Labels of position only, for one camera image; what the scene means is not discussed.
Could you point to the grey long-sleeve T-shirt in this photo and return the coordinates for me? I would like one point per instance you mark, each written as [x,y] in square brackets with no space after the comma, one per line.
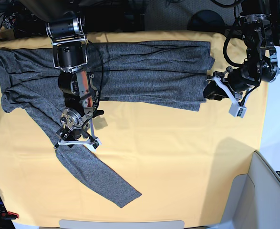
[166,73]

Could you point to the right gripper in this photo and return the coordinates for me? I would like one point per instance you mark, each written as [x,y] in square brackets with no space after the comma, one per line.
[82,135]

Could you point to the black round base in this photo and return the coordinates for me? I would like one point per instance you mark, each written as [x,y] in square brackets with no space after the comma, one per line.
[206,21]

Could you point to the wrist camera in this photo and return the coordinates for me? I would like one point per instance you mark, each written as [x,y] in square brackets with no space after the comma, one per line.
[237,110]
[94,145]

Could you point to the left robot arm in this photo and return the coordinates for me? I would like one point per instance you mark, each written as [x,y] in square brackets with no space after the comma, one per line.
[261,63]

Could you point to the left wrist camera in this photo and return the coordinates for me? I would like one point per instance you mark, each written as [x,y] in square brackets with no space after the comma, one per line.
[237,110]

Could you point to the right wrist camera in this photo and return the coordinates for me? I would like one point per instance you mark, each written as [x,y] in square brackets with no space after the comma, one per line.
[94,145]

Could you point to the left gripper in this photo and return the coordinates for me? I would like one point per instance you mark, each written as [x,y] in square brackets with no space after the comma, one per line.
[232,82]

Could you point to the red clamp left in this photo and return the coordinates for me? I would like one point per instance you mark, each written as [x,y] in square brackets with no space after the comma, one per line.
[9,216]

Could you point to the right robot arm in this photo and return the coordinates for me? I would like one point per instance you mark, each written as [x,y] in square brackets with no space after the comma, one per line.
[65,27]

